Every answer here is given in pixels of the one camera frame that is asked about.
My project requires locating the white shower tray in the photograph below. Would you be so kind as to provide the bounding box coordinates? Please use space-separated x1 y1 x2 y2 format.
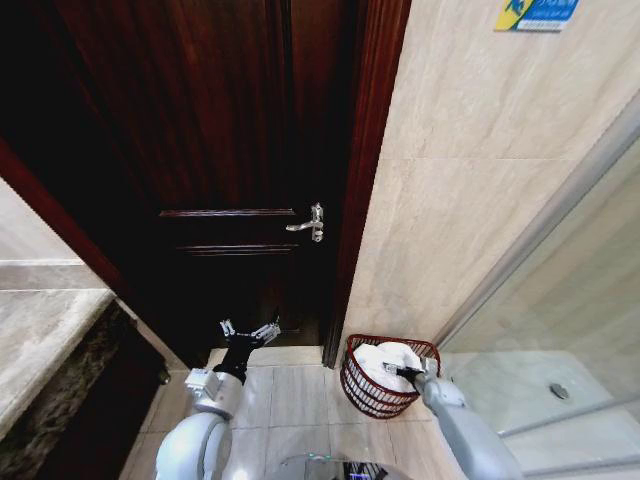
439 348 640 480

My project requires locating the dark red door frame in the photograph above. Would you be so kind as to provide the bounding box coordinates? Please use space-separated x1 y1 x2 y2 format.
321 0 414 370

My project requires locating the red wire hamper basket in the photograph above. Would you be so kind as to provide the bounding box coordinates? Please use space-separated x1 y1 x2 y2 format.
339 333 443 419

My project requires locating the silver door handle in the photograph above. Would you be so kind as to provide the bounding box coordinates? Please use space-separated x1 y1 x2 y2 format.
285 201 326 245

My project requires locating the white towel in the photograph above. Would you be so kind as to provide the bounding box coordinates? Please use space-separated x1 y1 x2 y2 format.
352 341 427 402

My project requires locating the dark wooden door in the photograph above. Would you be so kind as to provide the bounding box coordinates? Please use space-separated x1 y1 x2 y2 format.
0 0 354 369

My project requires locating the marble vanity counter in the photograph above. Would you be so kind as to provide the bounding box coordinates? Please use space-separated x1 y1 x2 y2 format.
0 174 174 480

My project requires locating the blue and yellow wall sign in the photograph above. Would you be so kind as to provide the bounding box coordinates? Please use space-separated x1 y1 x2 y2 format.
494 0 582 34

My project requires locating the glass shower door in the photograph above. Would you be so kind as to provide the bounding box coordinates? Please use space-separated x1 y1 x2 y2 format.
433 89 640 480

